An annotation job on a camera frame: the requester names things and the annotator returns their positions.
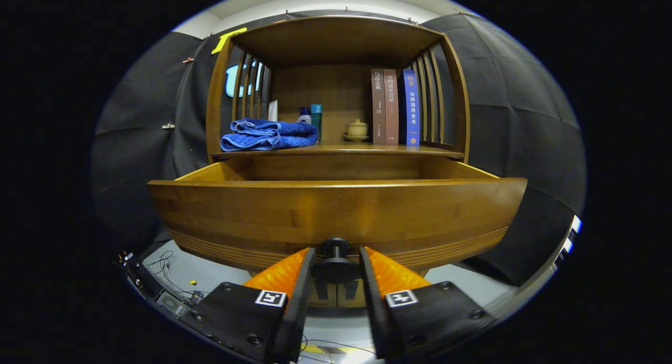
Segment blue towel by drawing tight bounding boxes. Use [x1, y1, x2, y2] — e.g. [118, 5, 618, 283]
[220, 118, 319, 152]

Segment green lidded teacup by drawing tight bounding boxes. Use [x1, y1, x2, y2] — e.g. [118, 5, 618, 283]
[344, 119, 370, 142]

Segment wooden cabinet door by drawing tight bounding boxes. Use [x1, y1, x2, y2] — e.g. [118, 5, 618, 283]
[336, 280, 366, 308]
[307, 281, 337, 308]

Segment white sheet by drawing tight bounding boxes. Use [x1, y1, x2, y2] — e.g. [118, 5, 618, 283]
[551, 214, 582, 273]

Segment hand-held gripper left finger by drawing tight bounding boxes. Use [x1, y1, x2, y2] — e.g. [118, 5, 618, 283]
[181, 247, 317, 363]

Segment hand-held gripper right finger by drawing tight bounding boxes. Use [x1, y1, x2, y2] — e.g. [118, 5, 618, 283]
[359, 246, 497, 360]

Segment black drawer knob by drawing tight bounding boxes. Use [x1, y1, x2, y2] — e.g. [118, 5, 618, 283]
[313, 238, 360, 284]

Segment light brown book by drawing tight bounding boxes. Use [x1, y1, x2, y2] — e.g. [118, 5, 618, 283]
[383, 68, 400, 145]

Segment teal blue bottle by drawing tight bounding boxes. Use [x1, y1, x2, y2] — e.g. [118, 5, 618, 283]
[310, 103, 323, 142]

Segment dark brown book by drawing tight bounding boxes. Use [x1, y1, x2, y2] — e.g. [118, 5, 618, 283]
[371, 68, 386, 144]

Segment thin floor cables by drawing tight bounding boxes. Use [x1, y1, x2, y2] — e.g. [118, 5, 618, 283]
[144, 250, 197, 296]
[299, 335, 379, 364]

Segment black electronics box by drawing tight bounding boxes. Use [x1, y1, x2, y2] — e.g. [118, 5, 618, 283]
[155, 289, 190, 317]

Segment blue book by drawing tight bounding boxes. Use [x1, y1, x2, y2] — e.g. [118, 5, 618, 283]
[397, 69, 421, 146]

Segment wooden drawer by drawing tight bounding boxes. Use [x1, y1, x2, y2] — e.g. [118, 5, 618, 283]
[148, 157, 527, 273]

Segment wooden countertop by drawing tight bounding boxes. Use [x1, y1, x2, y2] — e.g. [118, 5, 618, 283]
[213, 142, 465, 161]

